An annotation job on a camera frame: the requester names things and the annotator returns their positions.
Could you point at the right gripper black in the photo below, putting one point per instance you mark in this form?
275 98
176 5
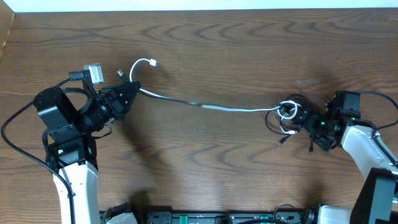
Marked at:
308 122

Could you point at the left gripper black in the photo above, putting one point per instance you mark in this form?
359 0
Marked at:
119 106

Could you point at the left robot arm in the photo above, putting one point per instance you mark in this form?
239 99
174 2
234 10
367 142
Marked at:
72 155

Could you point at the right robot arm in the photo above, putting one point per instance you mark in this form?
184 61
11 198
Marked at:
341 126

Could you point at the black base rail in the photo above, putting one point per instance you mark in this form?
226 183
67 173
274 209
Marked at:
168 217

